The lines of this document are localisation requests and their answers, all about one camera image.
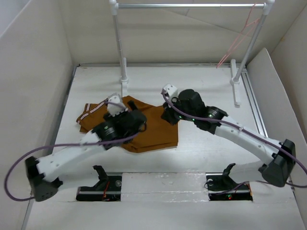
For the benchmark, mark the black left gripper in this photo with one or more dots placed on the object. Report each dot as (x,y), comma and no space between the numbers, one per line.
(108,117)

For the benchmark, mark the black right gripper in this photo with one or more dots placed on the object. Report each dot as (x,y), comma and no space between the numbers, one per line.
(168,115)

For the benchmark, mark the brown trousers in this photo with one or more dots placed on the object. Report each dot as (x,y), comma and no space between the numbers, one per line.
(158,135)

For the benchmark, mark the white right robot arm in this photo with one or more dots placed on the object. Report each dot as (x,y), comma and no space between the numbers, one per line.
(275,159)

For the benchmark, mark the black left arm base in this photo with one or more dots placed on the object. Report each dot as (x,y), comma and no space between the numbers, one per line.
(107,189)

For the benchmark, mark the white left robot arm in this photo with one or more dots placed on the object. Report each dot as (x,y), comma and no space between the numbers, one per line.
(46,175)

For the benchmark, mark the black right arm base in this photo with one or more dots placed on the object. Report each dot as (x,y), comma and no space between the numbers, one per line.
(222,188)

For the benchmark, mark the silver white clothes rack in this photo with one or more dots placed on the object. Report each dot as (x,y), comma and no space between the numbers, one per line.
(185,31)

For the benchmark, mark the white foam board strip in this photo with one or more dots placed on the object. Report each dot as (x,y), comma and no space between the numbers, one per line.
(164,187)

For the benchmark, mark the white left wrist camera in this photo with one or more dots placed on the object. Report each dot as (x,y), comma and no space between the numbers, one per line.
(115,105)

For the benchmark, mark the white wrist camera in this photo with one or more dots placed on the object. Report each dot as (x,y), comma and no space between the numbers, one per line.
(170,91)
(115,105)

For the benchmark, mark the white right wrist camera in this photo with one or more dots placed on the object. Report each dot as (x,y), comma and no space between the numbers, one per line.
(170,91)

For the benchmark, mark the pink wire hanger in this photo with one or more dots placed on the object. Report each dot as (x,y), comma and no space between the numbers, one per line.
(246,30)

